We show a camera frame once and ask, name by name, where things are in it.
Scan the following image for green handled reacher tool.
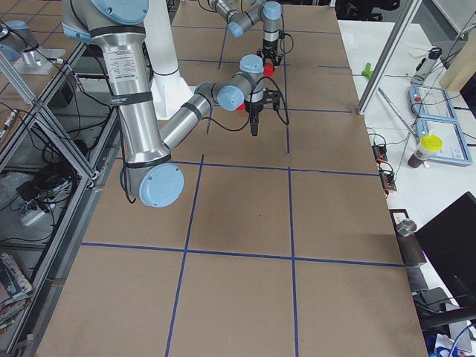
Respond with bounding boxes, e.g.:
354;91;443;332
361;62;373;80

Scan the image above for teach pendant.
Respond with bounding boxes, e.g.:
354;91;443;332
408;84;457;120
416;117;473;167

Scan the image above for red block of pair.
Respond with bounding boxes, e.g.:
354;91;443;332
263;63;275;77

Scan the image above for black laptop monitor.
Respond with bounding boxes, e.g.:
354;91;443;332
416;192;475;306

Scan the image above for aluminium frame post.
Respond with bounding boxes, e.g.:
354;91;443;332
357;0;422;115

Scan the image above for cup with yellow lid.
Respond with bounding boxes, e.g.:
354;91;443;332
407;134;443;168

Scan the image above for lower teach pendant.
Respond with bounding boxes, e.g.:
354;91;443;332
416;117;473;167

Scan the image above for white power strip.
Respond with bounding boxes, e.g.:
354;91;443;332
20;208;48;227

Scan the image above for small steel cup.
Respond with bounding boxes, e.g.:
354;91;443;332
396;219;417;237

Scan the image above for upper teach pendant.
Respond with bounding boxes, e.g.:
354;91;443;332
408;84;457;120

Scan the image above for white camera mast base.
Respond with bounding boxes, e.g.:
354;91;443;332
144;0;193;120

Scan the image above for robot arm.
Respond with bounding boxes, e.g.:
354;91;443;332
62;1;284;208
207;0;285;68

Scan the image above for orange connector board near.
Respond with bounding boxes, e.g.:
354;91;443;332
378;167;397;195

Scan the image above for stack of books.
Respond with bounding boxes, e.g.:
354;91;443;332
1;251;33;332

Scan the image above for orange connector board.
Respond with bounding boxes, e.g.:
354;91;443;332
378;167;397;195
372;144;388;164

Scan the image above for orange connector board far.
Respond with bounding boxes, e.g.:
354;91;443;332
372;144;388;164

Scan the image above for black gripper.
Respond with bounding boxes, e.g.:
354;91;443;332
245;89;281;137
257;39;283;62

